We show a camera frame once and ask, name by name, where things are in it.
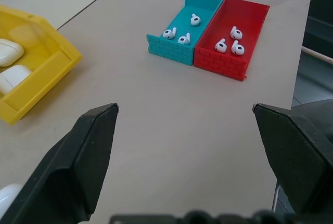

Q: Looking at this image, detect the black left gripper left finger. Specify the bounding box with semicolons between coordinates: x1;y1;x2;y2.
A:
0;102;120;224

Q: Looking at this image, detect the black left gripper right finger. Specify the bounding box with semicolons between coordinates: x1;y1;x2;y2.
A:
252;98;333;216

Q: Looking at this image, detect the yellow plastic bin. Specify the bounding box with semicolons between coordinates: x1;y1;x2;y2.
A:
0;4;83;126

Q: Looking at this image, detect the wooden stick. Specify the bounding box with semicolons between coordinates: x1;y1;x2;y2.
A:
301;46;333;65

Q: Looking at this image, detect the white earbud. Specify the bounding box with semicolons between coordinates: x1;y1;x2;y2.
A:
229;25;244;40
177;33;191;45
230;39;246;56
162;27;177;40
214;38;227;52
190;13;201;27

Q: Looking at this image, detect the red brick-pattern tray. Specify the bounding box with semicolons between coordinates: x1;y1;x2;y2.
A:
194;0;271;82

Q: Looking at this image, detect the teal brick-pattern tray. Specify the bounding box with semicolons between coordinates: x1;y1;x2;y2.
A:
146;0;225;67

